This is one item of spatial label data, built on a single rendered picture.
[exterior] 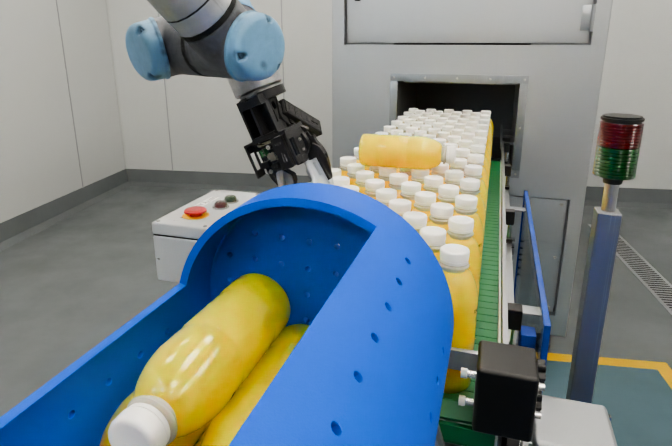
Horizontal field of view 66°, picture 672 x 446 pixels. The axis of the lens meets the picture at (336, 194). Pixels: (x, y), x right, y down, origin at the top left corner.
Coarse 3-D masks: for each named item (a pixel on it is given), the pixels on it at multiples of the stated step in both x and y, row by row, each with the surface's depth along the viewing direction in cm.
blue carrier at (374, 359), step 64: (320, 192) 50; (192, 256) 53; (256, 256) 57; (320, 256) 55; (384, 256) 42; (320, 320) 31; (384, 320) 36; (448, 320) 48; (64, 384) 39; (128, 384) 47; (320, 384) 27; (384, 384) 31
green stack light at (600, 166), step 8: (600, 152) 84; (608, 152) 83; (616, 152) 82; (624, 152) 81; (632, 152) 82; (600, 160) 84; (608, 160) 83; (616, 160) 82; (624, 160) 82; (632, 160) 82; (600, 168) 84; (608, 168) 83; (616, 168) 83; (624, 168) 82; (632, 168) 83; (600, 176) 84; (608, 176) 83; (616, 176) 83; (624, 176) 83; (632, 176) 83
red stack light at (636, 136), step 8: (600, 120) 85; (600, 128) 84; (608, 128) 82; (616, 128) 81; (624, 128) 81; (632, 128) 80; (640, 128) 81; (600, 136) 84; (608, 136) 82; (616, 136) 81; (624, 136) 81; (632, 136) 81; (640, 136) 82; (600, 144) 84; (608, 144) 82; (616, 144) 82; (624, 144) 81; (632, 144) 81; (640, 144) 82
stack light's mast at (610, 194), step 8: (608, 120) 82; (616, 120) 81; (624, 120) 80; (632, 120) 80; (640, 120) 80; (608, 184) 86; (616, 184) 85; (608, 192) 86; (616, 192) 86; (608, 200) 86; (616, 200) 86; (608, 208) 86
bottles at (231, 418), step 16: (288, 336) 50; (272, 352) 48; (288, 352) 48; (256, 368) 46; (272, 368) 45; (256, 384) 43; (128, 400) 43; (240, 400) 41; (256, 400) 41; (112, 416) 42; (224, 416) 40; (240, 416) 40; (208, 432) 40; (224, 432) 39
